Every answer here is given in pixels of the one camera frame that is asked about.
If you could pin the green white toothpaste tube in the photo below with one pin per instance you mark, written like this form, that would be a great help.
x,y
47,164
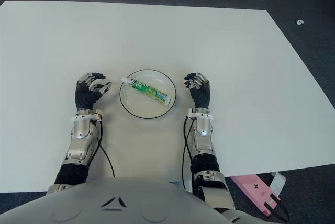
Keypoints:
x,y
146,89

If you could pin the pink tool on floor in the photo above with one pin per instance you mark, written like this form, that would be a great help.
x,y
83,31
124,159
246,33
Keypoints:
x,y
251,187

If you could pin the white paper strip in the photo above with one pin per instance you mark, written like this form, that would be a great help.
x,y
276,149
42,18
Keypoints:
x,y
278,182

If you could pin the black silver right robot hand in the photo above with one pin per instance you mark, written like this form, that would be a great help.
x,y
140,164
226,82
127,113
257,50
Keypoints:
x,y
201,94

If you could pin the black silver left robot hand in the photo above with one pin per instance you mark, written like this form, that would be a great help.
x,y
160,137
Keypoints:
x,y
83,95

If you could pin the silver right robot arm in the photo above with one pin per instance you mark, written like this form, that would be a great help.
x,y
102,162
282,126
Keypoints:
x,y
205,143

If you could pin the grey robot torso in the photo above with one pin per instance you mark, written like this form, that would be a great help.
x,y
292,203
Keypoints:
x,y
117,203

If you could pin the white plate with black rim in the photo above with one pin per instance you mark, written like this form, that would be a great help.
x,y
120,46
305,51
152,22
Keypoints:
x,y
141,106

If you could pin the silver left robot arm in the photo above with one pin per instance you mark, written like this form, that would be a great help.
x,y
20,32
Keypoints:
x,y
78,145

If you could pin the small white floor object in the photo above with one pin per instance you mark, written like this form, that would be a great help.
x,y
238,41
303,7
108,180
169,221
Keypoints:
x,y
300,22

